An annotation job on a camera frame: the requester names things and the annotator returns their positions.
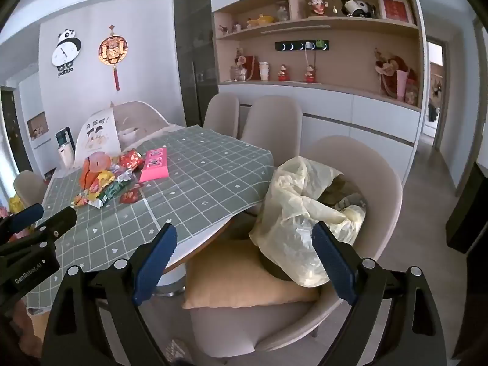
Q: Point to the panda wall clock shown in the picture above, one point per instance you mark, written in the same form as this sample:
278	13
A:
65	51

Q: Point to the pile of colourful snack wrappers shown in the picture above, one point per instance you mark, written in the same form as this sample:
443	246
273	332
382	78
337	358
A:
101	183

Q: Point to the flower vase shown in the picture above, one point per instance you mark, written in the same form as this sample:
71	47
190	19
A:
239	68

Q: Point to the white cup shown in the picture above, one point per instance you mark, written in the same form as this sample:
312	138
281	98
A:
264	71

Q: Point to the trash bin with plastic liner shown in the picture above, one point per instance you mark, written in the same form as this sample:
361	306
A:
289	198

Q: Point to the yellow ornament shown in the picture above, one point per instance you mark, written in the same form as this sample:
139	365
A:
261	20

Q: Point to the dark door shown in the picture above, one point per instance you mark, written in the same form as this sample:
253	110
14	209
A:
9	129

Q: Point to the white cartoon print paper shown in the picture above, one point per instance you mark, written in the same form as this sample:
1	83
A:
97	133

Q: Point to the mesh food cover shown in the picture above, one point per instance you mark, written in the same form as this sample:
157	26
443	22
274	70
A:
139	116

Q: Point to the small white figurine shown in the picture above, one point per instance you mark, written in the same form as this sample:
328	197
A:
236	27

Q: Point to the white wooden shelf cabinet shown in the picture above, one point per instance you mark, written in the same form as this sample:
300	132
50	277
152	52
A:
343	106

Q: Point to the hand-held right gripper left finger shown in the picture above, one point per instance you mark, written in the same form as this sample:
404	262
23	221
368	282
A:
156	263

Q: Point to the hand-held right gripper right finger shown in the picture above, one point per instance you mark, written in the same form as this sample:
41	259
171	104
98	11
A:
335	263

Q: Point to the orange cushion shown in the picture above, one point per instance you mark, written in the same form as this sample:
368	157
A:
228	274

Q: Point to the red seated figurine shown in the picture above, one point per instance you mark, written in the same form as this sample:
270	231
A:
318	6

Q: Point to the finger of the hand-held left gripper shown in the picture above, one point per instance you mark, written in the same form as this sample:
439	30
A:
57	220
23	215

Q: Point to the red framed picture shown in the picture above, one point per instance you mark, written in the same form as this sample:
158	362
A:
395	9

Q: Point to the green checked tablecloth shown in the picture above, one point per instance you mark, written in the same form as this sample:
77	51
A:
198	167

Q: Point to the small red doll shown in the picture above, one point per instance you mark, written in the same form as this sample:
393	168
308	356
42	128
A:
310	74
283	73

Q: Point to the red gift bag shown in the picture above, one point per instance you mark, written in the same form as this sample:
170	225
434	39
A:
252	66

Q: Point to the small wall picture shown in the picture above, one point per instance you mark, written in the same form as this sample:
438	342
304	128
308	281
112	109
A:
37	125

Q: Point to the black moon phase rack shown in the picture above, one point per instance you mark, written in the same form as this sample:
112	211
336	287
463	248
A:
303	45

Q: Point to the beige dining chair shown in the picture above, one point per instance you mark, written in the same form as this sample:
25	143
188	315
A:
270	118
28	190
343	152
221	110

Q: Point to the dark glass cabinet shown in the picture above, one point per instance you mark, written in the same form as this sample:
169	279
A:
194	53

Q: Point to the red round tasselled wall ornament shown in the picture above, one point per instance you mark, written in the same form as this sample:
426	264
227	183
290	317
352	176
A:
112	49

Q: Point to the pink gift bag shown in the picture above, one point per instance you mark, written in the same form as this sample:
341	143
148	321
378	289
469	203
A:
402	84

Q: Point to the black furniture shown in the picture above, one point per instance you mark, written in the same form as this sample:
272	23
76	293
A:
469	206

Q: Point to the pink box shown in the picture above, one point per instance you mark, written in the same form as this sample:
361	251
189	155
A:
154	164

